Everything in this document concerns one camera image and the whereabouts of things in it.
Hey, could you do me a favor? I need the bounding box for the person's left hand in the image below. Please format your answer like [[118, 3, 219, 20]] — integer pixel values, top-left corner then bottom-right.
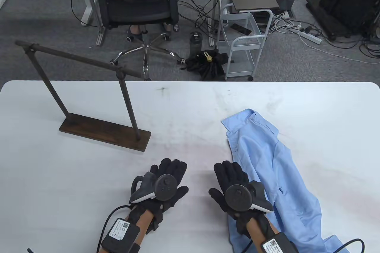
[[131, 159, 189, 233]]

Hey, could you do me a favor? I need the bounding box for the person's right hand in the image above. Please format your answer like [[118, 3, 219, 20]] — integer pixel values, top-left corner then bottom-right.
[[209, 161, 269, 231]]

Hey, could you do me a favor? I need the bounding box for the light blue long-sleeve shirt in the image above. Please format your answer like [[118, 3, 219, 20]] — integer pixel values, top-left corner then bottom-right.
[[221, 109, 342, 253]]

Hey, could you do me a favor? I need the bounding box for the dark metal wood rack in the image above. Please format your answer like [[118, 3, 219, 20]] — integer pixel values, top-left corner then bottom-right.
[[15, 40, 151, 153]]

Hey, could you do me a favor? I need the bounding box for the person's right forearm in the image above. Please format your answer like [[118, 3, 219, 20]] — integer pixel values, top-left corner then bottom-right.
[[246, 217, 275, 246]]

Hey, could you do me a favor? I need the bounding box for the person's left forearm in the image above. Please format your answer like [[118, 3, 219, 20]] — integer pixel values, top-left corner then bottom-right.
[[127, 209, 155, 249]]

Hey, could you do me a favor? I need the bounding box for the white desktop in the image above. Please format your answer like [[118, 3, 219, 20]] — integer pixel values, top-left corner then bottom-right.
[[0, 80, 380, 253]]

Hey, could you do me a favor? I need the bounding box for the grey white hand controller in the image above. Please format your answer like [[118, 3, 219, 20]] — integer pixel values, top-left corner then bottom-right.
[[130, 173, 176, 205], [225, 181, 274, 214]]

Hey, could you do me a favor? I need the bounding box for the black labelled wrist sensor box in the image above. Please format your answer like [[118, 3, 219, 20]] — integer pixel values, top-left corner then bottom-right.
[[261, 233, 299, 253], [101, 217, 141, 253]]

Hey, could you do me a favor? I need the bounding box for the black folded umbrella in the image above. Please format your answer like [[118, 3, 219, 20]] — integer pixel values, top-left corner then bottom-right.
[[181, 50, 229, 82]]

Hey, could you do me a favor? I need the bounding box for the black water bottle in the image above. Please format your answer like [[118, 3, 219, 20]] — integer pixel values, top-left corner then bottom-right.
[[190, 31, 203, 58]]

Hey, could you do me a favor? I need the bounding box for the white metal trolley cart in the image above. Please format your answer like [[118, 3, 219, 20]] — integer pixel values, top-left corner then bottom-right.
[[218, 3, 274, 82]]

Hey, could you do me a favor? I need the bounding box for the black phone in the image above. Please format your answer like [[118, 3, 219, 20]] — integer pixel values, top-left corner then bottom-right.
[[230, 23, 252, 36]]

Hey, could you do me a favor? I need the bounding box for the white power strip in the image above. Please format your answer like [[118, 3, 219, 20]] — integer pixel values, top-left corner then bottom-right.
[[298, 29, 322, 45]]

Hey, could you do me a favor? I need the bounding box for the grey metal desk leg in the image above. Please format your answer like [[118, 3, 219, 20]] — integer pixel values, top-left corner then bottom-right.
[[94, 0, 108, 47]]

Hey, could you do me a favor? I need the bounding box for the black mesh office chair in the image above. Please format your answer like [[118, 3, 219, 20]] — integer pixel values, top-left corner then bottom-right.
[[89, 0, 186, 81]]

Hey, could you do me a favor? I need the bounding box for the black braided glove cable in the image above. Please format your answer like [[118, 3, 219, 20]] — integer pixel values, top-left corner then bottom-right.
[[335, 238, 365, 253], [27, 205, 133, 253]]

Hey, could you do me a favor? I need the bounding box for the bundle of black floor cables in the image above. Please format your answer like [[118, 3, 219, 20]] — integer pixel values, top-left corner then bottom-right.
[[178, 0, 221, 37]]

